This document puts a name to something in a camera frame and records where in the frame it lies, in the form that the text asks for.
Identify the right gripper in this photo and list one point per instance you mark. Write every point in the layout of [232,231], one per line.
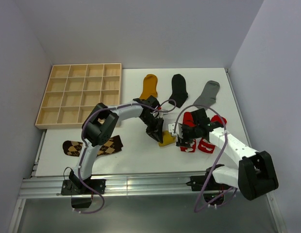
[182,140]

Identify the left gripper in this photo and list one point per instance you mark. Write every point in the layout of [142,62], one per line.
[156,131]

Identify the red santa sock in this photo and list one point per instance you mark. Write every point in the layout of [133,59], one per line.
[188,120]
[204,145]

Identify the yellow bear sock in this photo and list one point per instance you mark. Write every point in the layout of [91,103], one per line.
[167,139]

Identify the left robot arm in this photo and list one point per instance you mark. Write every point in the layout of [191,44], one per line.
[100,124]

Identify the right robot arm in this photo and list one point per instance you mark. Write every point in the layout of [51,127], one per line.
[255,174]

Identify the grey sock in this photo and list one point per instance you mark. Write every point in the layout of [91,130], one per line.
[209,94]

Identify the black sock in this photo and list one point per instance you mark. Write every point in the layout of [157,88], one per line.
[179,93]

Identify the mustard striped-cuff sock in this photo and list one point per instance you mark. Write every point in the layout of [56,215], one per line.
[149,87]

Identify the brown argyle sock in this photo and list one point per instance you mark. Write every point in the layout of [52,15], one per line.
[113,145]

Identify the wooden compartment tray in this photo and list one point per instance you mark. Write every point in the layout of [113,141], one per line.
[74,90]

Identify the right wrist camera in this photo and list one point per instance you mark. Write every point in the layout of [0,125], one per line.
[175,129]

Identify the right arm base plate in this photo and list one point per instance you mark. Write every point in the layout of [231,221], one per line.
[196,183]

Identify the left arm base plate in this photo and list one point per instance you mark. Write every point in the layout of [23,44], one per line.
[77,188]

